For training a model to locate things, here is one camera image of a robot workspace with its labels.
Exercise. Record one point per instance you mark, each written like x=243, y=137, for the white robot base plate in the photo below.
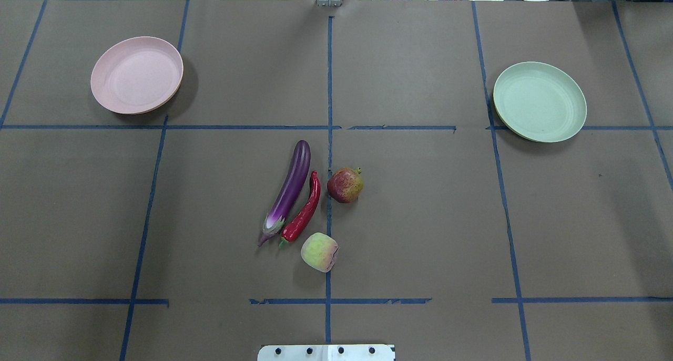
x=328, y=352

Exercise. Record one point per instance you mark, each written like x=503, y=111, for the pink plate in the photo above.
x=137, y=75

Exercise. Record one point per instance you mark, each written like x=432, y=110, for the light green plate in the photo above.
x=539, y=102

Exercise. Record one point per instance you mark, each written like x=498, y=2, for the green pink peach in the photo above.
x=320, y=252

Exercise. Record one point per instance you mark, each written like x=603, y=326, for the red pomegranate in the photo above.
x=346, y=185

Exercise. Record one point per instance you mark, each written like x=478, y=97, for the red chili pepper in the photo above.
x=293, y=230

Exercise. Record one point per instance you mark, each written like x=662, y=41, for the purple eggplant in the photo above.
x=289, y=192

